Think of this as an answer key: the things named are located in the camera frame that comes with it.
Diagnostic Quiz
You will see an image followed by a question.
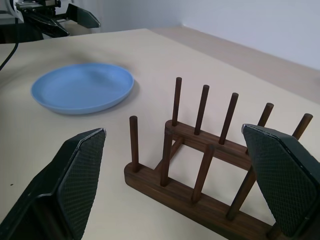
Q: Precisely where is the brown wooden dish rack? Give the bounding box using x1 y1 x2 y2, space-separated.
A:
124 76 314 240

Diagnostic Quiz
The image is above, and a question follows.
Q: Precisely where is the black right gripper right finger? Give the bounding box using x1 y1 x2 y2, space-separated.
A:
241 123 320 238

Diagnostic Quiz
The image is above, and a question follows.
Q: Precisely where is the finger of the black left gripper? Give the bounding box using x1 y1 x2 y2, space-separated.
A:
54 3 102 29
24 10 70 38

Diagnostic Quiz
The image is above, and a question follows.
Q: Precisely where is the blue plate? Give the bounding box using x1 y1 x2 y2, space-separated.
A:
30 63 136 116

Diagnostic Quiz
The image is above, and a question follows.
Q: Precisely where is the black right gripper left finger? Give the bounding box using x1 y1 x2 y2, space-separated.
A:
0 127 108 240

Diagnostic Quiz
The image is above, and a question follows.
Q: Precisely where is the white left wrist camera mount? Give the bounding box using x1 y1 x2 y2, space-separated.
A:
8 0 25 23

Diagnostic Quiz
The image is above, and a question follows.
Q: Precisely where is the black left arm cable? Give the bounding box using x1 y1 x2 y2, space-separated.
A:
0 14 20 71

